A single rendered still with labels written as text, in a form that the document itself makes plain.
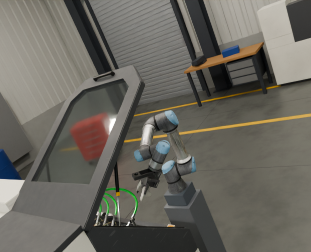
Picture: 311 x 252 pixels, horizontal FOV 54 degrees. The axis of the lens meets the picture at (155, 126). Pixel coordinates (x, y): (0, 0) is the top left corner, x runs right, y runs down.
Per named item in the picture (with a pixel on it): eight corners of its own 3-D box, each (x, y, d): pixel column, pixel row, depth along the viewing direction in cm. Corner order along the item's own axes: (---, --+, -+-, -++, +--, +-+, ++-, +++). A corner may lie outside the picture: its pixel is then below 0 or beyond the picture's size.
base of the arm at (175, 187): (174, 182, 255) (170, 172, 252) (190, 182, 246) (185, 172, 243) (166, 194, 243) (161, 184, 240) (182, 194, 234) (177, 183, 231)
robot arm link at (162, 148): (172, 144, 178) (170, 148, 170) (164, 160, 181) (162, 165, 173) (159, 139, 179) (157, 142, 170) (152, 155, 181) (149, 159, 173)
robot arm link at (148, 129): (140, 118, 227) (130, 152, 183) (153, 113, 225) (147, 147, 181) (146, 130, 232) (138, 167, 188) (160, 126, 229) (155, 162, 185)
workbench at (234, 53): (197, 107, 703) (181, 65, 671) (208, 95, 755) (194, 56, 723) (268, 94, 607) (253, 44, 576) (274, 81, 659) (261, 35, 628)
